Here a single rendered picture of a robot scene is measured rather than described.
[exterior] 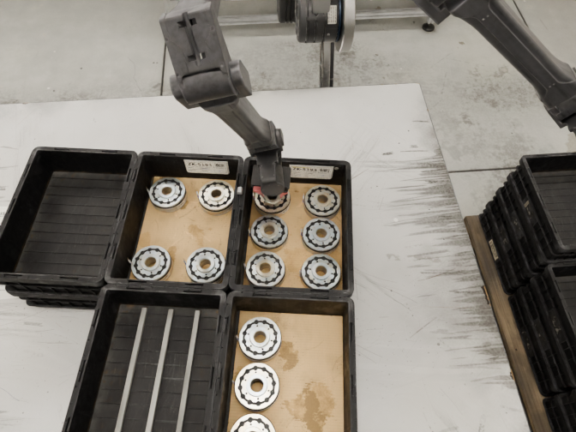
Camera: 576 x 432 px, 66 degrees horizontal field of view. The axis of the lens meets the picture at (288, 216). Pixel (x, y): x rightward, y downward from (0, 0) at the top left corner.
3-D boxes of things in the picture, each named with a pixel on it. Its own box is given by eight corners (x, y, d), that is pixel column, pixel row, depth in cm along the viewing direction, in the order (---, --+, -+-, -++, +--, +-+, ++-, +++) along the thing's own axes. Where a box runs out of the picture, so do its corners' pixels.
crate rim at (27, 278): (38, 151, 129) (33, 146, 127) (141, 155, 128) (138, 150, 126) (-17, 280, 109) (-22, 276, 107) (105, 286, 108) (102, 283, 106)
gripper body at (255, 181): (289, 190, 118) (289, 175, 112) (251, 189, 119) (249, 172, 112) (291, 171, 121) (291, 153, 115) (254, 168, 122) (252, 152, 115)
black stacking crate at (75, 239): (53, 171, 137) (35, 147, 127) (148, 175, 137) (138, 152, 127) (5, 293, 117) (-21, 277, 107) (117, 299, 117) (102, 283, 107)
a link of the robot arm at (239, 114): (237, 49, 65) (166, 65, 66) (243, 87, 64) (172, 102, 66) (285, 125, 107) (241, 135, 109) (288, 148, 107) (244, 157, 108)
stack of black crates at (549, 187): (476, 214, 208) (520, 154, 169) (537, 210, 210) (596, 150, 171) (503, 296, 188) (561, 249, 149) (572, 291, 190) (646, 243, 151)
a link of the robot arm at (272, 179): (279, 124, 104) (243, 131, 105) (283, 164, 98) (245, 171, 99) (290, 154, 114) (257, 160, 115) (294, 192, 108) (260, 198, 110)
